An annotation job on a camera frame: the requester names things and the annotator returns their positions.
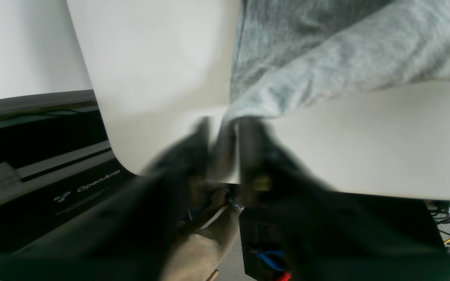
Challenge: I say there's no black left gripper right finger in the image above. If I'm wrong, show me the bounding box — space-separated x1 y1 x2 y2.
237 118 450 281

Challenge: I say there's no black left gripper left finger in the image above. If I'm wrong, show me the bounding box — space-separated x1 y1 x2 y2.
0 117 211 281

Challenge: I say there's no grey T-shirt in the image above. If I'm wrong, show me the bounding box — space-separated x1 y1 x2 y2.
223 0 450 122

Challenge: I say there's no black OpenArm case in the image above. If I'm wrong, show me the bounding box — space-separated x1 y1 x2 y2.
0 90 134 255

